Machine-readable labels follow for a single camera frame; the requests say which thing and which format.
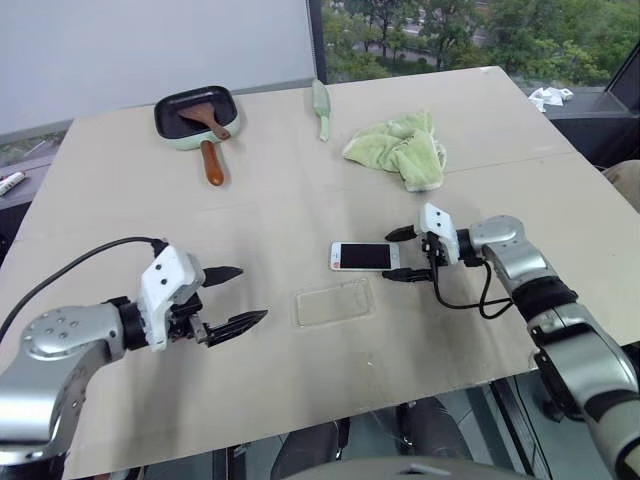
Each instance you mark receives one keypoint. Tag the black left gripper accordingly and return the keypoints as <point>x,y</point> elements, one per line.
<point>187,315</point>

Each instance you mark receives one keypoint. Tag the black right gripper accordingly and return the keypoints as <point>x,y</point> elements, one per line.
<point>434,252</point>

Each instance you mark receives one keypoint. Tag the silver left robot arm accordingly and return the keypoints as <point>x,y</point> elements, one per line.
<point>50,340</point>

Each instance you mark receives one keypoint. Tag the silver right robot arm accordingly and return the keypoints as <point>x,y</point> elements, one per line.
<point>520,260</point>

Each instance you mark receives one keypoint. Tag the white smartphone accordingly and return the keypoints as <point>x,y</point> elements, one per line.
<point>365,256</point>

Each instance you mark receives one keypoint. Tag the clear plastic phone case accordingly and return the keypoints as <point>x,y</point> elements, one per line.
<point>334,302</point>

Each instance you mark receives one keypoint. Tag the green crumpled towel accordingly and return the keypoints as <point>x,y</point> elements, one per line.
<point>400,150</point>

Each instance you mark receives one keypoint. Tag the dark rounded shape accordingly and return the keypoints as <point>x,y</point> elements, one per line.
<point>432,430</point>
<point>305,452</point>

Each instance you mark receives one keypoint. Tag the pale green plastic scoop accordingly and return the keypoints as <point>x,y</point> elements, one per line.
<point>321,102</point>

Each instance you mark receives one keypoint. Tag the brown wooden spatula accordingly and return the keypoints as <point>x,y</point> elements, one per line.
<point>205,120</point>

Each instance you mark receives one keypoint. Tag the grey robot torso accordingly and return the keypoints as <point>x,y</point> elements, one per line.
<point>410,470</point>

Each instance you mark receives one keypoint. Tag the person's beige knee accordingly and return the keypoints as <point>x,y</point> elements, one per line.
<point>625,180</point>

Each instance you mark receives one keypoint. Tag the dark side table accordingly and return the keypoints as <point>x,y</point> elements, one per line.
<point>20,200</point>

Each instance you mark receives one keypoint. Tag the black window sill ledge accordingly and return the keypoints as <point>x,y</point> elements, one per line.
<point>600,115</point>

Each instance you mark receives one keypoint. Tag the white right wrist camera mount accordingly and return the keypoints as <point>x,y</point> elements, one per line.
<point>440,225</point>

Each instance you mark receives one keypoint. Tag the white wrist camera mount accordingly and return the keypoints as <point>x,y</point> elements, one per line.
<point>165,280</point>
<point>440,225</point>

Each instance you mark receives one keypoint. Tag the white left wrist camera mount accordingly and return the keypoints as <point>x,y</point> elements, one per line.
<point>165,280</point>

